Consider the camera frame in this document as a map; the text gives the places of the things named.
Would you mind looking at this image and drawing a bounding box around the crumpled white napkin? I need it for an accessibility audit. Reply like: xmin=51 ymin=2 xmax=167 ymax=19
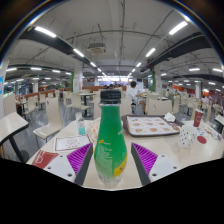
xmin=163 ymin=111 xmax=177 ymax=123

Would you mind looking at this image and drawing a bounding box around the red paper cup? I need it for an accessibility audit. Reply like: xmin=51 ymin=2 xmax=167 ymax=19
xmin=192 ymin=108 xmax=205 ymax=128

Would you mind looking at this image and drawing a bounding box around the white mug with black dots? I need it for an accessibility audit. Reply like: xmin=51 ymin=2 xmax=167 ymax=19
xmin=177 ymin=124 xmax=198 ymax=149

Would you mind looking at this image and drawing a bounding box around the group of ceiling lights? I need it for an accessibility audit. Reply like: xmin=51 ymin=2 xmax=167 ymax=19
xmin=4 ymin=20 xmax=224 ymax=93

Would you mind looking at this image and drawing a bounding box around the green drink bottle black cap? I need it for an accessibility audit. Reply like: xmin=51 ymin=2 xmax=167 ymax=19
xmin=93 ymin=89 xmax=129 ymax=187

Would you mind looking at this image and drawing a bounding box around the white paper card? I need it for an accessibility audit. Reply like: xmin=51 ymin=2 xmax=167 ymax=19
xmin=53 ymin=134 xmax=92 ymax=153

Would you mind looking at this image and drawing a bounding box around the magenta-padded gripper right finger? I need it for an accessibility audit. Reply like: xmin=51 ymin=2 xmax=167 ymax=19
xmin=130 ymin=142 xmax=182 ymax=187

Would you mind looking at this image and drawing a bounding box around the person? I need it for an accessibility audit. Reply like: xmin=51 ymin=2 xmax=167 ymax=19
xmin=125 ymin=80 xmax=147 ymax=114

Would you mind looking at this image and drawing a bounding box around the small clear sanitizer bottle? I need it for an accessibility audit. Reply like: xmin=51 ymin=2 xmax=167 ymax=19
xmin=75 ymin=111 xmax=87 ymax=136

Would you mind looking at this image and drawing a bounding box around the ceiling air conditioner unit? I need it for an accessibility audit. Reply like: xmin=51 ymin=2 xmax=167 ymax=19
xmin=87 ymin=42 xmax=108 ymax=55

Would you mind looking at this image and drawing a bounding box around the red booklet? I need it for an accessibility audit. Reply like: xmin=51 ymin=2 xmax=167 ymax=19
xmin=31 ymin=149 xmax=60 ymax=170

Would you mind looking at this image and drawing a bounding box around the group of beige chairs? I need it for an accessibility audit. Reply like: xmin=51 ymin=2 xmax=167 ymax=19
xmin=3 ymin=89 xmax=224 ymax=141

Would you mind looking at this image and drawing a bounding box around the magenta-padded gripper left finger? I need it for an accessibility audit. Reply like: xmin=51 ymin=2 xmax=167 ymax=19
xmin=43 ymin=142 xmax=95 ymax=187

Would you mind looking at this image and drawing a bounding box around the white cafeteria table black leg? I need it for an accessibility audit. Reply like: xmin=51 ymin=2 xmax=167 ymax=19
xmin=214 ymin=114 xmax=224 ymax=134
xmin=0 ymin=111 xmax=30 ymax=164

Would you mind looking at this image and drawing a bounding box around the colourful printed flyer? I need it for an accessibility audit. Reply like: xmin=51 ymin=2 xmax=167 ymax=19
xmin=195 ymin=126 xmax=214 ymax=137

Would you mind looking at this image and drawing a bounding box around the clear plastic bag with food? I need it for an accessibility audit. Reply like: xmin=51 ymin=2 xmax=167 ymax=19
xmin=87 ymin=117 xmax=102 ymax=143

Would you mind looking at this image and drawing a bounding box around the brown food tray paper liner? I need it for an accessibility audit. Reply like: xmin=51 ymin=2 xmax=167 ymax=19
xmin=120 ymin=114 xmax=184 ymax=138

